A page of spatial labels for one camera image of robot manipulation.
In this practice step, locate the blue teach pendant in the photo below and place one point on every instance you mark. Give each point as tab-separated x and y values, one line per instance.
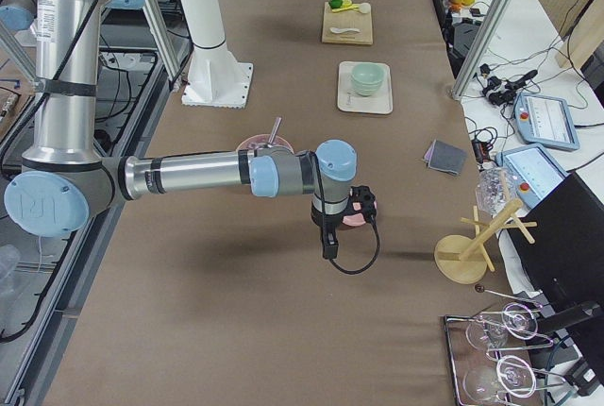
535	173
545	120

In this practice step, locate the bamboo cutting board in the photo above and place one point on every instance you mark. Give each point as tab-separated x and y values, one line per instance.
350	18

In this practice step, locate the grey folded cloth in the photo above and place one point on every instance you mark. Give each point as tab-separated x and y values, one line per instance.
445	158

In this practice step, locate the cream rabbit tray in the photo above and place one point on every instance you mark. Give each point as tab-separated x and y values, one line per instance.
348	100

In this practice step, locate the white ceramic spoon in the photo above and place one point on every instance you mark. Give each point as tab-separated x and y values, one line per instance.
343	30

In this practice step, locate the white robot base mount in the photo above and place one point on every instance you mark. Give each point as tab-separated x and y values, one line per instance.
215	78

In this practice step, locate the large pink ice bowl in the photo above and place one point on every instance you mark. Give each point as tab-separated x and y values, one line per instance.
250	144

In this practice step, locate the wooden cup tree stand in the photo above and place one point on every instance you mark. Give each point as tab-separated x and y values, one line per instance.
465	260

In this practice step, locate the small pink bowl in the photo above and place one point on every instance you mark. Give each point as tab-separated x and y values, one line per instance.
356	218

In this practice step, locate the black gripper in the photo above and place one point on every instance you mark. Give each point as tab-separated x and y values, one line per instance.
325	223

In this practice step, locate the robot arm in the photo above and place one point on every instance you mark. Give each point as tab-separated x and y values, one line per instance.
73	170

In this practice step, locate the black monitor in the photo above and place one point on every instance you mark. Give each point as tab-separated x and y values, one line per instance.
566	260

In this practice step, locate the wine glass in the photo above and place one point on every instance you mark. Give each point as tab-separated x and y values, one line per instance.
492	330
510	379

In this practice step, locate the yellow plastic knife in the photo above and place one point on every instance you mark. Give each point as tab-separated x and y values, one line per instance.
342	9

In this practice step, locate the metal ice scoop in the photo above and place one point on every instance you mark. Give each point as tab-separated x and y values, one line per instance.
273	134

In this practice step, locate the white steamed bun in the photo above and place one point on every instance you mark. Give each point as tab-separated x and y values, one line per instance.
364	8

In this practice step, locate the green bowl stack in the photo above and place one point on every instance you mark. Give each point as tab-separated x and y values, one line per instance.
366	78

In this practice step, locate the aluminium frame post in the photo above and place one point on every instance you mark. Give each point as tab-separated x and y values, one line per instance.
479	47

